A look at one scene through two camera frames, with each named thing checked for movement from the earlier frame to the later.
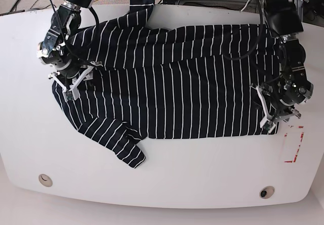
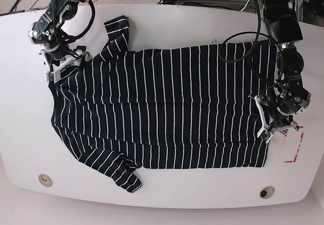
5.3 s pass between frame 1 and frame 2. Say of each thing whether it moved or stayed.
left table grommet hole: stayed
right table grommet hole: stayed
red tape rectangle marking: stayed
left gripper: moved
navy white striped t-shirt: moved
